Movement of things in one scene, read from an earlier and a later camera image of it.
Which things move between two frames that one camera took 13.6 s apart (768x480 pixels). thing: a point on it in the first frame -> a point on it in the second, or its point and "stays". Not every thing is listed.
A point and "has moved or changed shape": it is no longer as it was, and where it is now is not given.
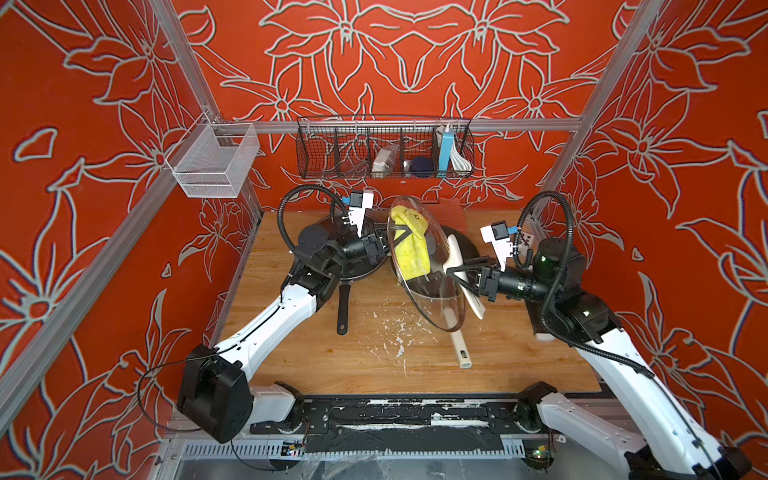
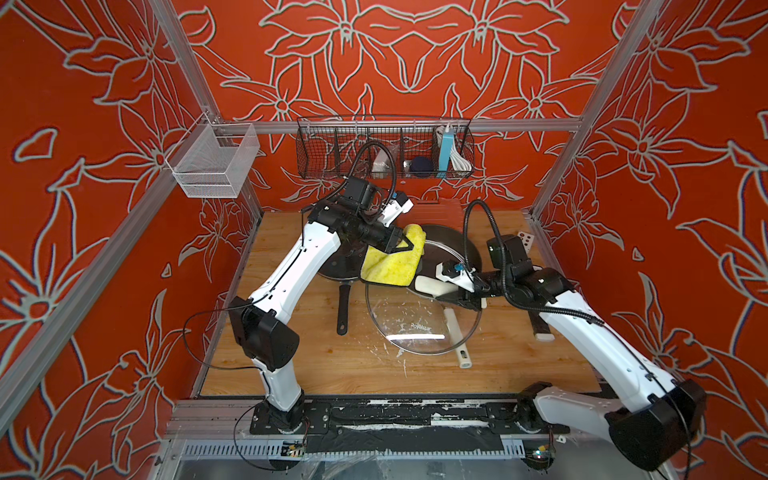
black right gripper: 491,282 stays
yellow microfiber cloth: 413,253 has moved or changed shape
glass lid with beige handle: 422,247 -> 417,319
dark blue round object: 422,167 stays
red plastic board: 448,211 stays
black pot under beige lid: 468,250 stays
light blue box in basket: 447,145 stays
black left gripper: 372,247 -> 390,245
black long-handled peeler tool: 542,334 stays
